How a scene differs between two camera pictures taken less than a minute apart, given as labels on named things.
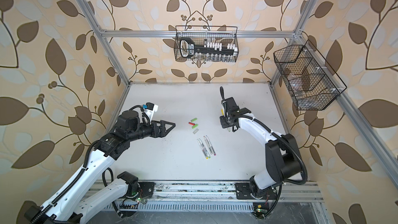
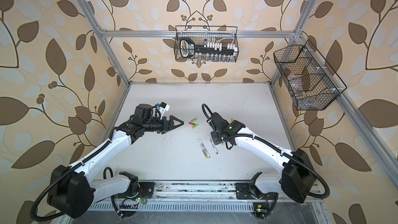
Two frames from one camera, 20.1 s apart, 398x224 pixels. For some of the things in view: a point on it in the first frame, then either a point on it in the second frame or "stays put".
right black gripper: [223, 123] -> [213, 135]
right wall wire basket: [311, 82] stays put
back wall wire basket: [206, 44] stays put
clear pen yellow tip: [201, 148] stays put
